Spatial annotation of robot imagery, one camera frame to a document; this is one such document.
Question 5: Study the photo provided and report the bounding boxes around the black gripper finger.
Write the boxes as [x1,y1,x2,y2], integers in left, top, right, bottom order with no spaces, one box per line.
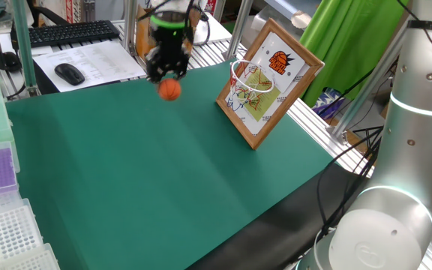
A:
[172,50,195,81]
[144,48,167,84]

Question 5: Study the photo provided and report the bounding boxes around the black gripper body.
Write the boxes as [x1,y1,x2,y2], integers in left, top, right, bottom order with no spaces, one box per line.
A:
[150,25,194,72]

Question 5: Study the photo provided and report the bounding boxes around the orange mini basketball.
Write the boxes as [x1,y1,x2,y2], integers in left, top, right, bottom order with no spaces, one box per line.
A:
[157,77,182,102]

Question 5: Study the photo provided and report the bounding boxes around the wooden-framed mini basketball hoop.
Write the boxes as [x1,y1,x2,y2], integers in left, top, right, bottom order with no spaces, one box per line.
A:
[215,17,325,151]

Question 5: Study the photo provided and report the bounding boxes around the white hoop with net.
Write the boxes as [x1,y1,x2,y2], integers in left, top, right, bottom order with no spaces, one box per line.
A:
[227,58,275,113]

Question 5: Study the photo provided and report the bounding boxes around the printed paper sheets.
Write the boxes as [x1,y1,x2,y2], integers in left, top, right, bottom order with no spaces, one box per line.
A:
[31,40,146,93]

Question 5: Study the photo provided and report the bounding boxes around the black computer mouse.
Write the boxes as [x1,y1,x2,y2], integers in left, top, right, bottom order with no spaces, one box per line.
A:
[54,62,86,86]

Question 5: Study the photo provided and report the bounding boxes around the black keyboard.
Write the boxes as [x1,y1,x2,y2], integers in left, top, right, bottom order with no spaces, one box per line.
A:
[11,19,122,49]

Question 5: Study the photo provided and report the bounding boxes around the green table mat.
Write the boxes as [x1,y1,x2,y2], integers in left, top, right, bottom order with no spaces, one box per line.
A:
[4,61,335,270]

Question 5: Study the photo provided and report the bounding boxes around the white backboard plate with logo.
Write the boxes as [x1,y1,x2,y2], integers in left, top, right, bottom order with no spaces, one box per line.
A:
[251,31,307,94]

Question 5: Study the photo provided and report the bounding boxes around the blue white patterned bag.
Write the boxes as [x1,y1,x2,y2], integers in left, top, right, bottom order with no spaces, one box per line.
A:
[312,88,344,118]

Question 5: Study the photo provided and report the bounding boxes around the bright green cloth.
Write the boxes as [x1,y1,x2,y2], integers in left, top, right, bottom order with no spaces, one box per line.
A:
[298,0,408,108]

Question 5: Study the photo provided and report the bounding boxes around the black table pad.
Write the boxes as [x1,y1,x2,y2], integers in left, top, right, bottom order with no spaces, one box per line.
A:
[185,163,367,270]

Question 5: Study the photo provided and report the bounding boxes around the clear pipette tip box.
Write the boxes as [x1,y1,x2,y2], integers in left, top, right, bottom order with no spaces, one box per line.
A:
[0,190,44,266]
[0,242,62,270]

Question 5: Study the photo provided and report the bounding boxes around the green flange ring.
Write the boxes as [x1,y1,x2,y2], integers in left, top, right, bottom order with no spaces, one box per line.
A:
[150,13,188,30]

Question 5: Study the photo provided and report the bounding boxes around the thick black camera cable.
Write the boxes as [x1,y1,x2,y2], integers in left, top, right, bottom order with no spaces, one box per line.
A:
[140,0,212,47]

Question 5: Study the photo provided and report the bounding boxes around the aluminium frame profile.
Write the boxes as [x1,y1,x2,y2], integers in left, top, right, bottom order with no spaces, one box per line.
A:
[11,0,40,97]
[330,18,408,140]
[225,0,257,61]
[124,0,139,53]

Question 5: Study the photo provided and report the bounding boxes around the black cable bundle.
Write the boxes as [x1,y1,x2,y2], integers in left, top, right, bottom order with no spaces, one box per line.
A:
[315,127,384,241]

